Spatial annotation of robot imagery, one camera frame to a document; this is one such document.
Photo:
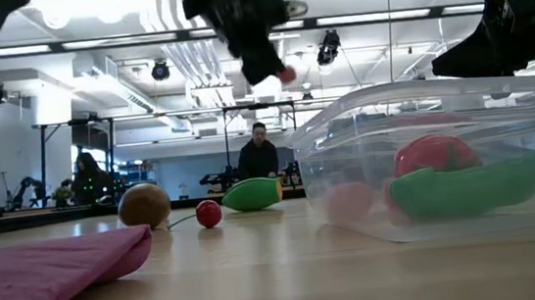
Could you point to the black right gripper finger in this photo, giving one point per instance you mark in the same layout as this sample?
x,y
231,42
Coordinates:
x,y
475,58

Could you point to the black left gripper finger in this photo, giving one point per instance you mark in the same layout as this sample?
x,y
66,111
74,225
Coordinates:
x,y
255,70
276,60

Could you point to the green toy corn cob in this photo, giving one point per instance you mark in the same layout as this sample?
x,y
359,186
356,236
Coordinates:
x,y
252,195

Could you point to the person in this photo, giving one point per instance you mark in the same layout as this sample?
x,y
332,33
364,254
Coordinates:
x,y
257,158
90,179

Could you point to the black metal station frame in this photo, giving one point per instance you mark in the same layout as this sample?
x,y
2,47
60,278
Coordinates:
x,y
165,114

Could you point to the long green toy cucumber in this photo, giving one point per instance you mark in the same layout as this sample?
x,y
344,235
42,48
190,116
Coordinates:
x,y
468,192

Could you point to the dark background table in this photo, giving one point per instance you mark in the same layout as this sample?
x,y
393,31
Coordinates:
x,y
33,220

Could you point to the black overhead light bar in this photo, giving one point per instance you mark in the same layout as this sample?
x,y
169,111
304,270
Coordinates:
x,y
114,41

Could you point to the clear plastic tupperware container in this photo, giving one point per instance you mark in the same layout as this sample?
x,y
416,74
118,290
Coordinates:
x,y
441,113

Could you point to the large red toy tomato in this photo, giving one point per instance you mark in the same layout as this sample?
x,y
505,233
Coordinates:
x,y
437,153

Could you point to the small red toy cherry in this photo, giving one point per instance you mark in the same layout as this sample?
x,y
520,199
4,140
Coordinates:
x,y
208,214

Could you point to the small red toy fruit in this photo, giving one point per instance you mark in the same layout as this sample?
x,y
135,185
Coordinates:
x,y
287,75

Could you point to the blue storage shelving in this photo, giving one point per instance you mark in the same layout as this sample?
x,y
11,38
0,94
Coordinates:
x,y
139,174

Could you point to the black background robot arm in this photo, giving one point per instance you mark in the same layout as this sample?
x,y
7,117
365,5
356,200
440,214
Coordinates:
x,y
25,188

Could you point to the brown toy kiwi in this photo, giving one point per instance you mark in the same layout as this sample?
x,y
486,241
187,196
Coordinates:
x,y
144,206

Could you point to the black background robot rig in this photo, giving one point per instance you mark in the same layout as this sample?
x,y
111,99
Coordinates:
x,y
218,179

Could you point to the green leafy toy bunch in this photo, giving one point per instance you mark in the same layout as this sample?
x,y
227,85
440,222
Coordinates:
x,y
62,194

